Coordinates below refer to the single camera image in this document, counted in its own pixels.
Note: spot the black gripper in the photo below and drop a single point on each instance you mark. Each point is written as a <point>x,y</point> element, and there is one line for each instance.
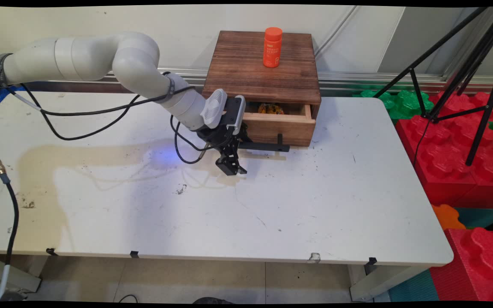
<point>221,137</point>

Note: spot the light wooden drawer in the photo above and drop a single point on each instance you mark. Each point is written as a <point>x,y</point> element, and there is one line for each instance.
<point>276,128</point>

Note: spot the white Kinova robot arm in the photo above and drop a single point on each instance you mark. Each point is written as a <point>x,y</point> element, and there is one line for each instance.
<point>84,55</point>

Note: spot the orange yellow toy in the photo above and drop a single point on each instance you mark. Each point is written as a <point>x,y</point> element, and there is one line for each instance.
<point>271,109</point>

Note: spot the brown wooden drawer cabinet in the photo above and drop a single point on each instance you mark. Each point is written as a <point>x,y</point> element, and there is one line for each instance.
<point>263,81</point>

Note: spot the orange plastic bottle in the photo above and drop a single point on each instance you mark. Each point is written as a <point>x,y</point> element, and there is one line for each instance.
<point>272,49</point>

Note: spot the torn white tape piece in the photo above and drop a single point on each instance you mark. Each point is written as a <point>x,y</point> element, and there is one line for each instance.
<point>314,257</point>

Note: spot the wide green foam block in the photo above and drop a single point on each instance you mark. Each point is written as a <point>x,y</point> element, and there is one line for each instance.
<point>405,105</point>

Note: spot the grey table leg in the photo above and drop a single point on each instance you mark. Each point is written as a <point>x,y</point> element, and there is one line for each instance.
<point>379,284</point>
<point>19,278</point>

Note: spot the large red foam block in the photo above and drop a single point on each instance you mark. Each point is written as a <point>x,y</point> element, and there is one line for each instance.
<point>447,158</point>

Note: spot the teal foam mat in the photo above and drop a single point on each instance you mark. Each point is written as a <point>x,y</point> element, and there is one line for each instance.
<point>482,217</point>
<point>413,288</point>

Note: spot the black tripod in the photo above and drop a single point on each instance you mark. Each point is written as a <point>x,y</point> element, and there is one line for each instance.
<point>486,107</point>

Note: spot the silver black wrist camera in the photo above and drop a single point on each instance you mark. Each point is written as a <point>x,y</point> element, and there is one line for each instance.
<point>236,113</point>

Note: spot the aluminium wall rail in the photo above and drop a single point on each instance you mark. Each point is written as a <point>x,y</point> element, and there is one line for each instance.
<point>357,79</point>

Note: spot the grey wall conduit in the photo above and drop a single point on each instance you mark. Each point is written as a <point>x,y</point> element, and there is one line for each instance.
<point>336,30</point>

